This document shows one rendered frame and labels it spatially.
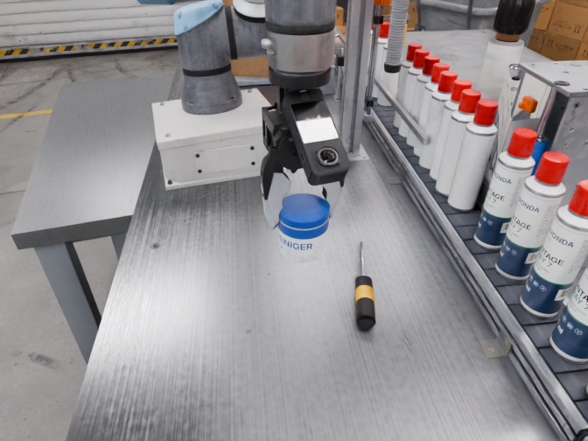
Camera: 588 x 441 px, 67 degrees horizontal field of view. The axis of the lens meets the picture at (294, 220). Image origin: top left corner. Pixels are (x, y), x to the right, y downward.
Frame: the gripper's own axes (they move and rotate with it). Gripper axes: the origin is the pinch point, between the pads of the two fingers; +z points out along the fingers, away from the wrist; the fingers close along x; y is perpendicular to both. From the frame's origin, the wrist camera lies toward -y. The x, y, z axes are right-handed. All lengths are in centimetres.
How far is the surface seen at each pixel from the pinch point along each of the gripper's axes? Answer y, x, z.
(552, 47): 274, -325, 73
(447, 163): 16.1, -34.4, 5.4
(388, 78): 60, -45, 4
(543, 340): -19.6, -27.7, 12.4
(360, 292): -2.1, -9.1, 14.8
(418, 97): 36, -39, 0
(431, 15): 242, -175, 31
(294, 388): -13.5, 5.5, 17.4
